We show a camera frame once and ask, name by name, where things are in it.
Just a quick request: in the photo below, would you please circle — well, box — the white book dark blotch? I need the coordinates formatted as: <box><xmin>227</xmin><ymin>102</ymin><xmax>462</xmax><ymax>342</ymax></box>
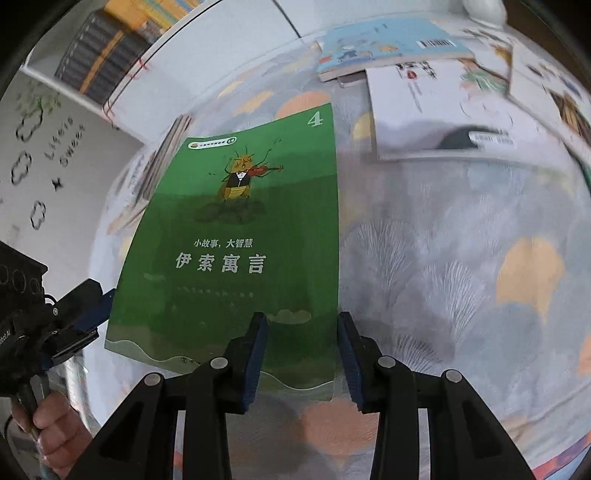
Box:
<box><xmin>367</xmin><ymin>58</ymin><xmax>522</xmax><ymax>161</ymax></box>

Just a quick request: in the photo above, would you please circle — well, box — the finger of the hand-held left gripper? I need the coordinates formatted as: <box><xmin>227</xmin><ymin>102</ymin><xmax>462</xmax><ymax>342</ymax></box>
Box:
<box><xmin>39</xmin><ymin>330</ymin><xmax>100</xmax><ymax>371</ymax></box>
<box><xmin>44</xmin><ymin>278</ymin><xmax>116</xmax><ymax>333</ymax></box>

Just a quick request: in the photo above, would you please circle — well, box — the fan patterned table mat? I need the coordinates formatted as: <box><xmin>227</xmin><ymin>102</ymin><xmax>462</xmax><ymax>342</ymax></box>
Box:
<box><xmin>92</xmin><ymin>28</ymin><xmax>591</xmax><ymax>480</ymax></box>

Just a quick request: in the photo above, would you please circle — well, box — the white ceramic vase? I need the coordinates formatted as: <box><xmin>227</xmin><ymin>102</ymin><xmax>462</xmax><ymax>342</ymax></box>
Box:
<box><xmin>462</xmin><ymin>0</ymin><xmax>506</xmax><ymax>26</ymax></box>

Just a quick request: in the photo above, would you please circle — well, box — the green tree wall decal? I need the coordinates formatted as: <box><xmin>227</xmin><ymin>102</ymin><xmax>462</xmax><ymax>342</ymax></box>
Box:
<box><xmin>16</xmin><ymin>88</ymin><xmax>63</xmax><ymax>121</ymax></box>

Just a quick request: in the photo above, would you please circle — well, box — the row of yellow colourful books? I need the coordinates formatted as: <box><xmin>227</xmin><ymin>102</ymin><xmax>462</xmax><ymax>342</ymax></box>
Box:
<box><xmin>104</xmin><ymin>0</ymin><xmax>208</xmax><ymax>35</ymax></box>

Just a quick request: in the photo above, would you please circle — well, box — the white book brown picture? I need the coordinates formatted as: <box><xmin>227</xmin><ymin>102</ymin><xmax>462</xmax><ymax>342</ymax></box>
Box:
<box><xmin>508</xmin><ymin>41</ymin><xmax>591</xmax><ymax>158</ymax></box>

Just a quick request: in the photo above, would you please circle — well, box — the green insect cover book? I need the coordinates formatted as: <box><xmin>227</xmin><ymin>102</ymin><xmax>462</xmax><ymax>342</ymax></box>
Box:
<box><xmin>104</xmin><ymin>102</ymin><xmax>341</xmax><ymax>403</ymax></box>

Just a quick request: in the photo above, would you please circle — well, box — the row of dark grey books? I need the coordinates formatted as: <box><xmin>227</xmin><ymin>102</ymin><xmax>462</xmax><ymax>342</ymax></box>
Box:
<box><xmin>54</xmin><ymin>9</ymin><xmax>160</xmax><ymax>107</ymax></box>

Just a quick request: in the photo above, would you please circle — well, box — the light blue illustrated book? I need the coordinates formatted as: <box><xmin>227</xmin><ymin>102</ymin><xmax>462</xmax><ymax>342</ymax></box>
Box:
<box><xmin>316</xmin><ymin>17</ymin><xmax>476</xmax><ymax>84</ymax></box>

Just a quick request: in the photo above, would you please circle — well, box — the person's left hand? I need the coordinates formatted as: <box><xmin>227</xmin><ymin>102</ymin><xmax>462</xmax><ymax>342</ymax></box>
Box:
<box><xmin>9</xmin><ymin>390</ymin><xmax>93</xmax><ymax>468</ymax></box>

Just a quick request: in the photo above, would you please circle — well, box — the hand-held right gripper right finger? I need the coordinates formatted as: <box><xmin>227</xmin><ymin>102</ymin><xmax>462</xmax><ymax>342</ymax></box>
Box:
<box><xmin>337</xmin><ymin>311</ymin><xmax>539</xmax><ymax>480</ymax></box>

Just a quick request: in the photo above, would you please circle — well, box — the pale cover book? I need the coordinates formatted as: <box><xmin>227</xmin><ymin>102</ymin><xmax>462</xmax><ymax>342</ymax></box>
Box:
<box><xmin>108</xmin><ymin>113</ymin><xmax>195</xmax><ymax>232</ymax></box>

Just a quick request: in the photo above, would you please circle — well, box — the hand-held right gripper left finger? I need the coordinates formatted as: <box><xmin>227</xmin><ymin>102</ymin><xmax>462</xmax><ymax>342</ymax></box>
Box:
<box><xmin>69</xmin><ymin>311</ymin><xmax>269</xmax><ymax>480</ymax></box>

